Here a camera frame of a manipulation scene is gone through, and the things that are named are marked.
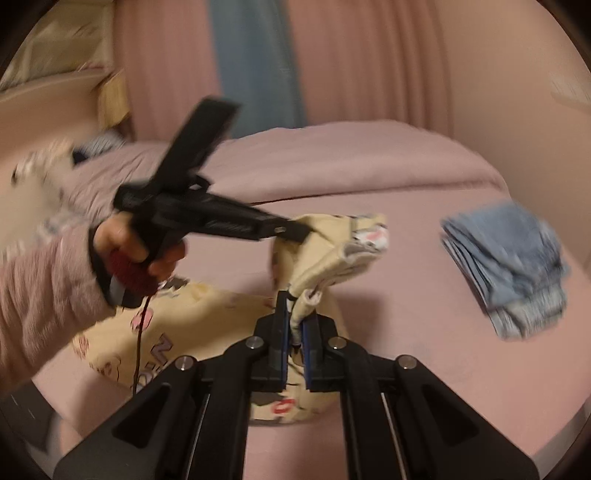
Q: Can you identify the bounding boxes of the yellow cartoon print pants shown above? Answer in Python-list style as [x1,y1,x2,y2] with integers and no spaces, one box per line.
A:
[71,212,390,424]

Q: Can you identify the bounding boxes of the pink sleeved left forearm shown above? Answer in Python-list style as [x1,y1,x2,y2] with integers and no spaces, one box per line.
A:
[1,226,115,395]

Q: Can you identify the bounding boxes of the left hand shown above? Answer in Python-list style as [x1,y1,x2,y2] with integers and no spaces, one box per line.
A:
[91,212,186,281]

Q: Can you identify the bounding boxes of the pink duvet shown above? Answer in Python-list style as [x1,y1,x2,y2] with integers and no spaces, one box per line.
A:
[50,120,508,220]

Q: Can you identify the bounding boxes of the pink bed sheet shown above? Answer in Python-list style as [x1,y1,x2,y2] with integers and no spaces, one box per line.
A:
[34,188,590,479]

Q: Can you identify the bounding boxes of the yellow tasselled lamp shade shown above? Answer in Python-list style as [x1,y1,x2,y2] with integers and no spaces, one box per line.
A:
[97,70,131,130]

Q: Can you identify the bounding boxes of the white plush toy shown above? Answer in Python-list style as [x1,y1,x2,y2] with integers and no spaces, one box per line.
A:
[1,139,76,253]

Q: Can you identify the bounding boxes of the teal curtain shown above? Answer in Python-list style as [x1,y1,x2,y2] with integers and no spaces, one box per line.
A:
[208,0,305,138]

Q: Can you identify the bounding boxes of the pink curtain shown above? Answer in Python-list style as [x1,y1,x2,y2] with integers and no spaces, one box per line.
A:
[114,1,453,140]

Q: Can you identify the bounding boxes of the folded blue jeans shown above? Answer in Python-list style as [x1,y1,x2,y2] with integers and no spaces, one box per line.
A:
[441,201,569,340]

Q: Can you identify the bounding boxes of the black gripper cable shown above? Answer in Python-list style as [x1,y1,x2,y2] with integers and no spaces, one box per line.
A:
[131,294,153,398]

